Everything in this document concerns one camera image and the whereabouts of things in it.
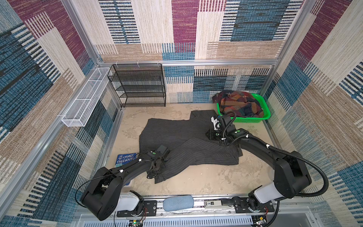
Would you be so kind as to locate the plaid red shirt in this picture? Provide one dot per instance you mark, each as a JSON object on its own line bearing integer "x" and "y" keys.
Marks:
{"x": 242, "y": 104}

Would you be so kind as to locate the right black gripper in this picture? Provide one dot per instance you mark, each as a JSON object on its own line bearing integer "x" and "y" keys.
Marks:
{"x": 210, "y": 134}

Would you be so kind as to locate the grey pinstriped long sleeve shirt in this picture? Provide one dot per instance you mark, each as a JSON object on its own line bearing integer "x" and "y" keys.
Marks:
{"x": 188, "y": 143}

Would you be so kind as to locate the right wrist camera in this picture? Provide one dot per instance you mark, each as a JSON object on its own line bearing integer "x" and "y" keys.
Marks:
{"x": 215, "y": 123}

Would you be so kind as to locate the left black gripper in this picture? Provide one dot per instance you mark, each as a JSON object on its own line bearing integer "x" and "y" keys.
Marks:
{"x": 151, "y": 174}

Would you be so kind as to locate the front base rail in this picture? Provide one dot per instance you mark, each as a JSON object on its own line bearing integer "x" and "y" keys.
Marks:
{"x": 296, "y": 212}

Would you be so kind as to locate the blue grey cloth pad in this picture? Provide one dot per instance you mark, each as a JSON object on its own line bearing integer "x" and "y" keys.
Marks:
{"x": 178, "y": 203}

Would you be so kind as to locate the black wire mesh shelf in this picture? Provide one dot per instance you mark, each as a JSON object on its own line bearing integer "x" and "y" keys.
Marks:
{"x": 139, "y": 85}

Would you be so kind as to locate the white wire mesh tray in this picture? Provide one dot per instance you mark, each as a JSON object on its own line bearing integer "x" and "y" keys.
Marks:
{"x": 84, "y": 104}

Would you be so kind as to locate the green plastic basket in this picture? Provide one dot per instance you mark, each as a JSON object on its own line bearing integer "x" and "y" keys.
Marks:
{"x": 266, "y": 116}

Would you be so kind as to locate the blue treehouse book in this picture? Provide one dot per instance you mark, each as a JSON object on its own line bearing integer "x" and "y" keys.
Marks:
{"x": 123, "y": 159}

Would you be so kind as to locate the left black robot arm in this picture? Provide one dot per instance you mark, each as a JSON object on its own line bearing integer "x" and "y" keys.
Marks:
{"x": 103, "y": 196}

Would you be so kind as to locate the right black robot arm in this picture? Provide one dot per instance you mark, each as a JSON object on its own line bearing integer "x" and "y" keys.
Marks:
{"x": 291, "y": 175}

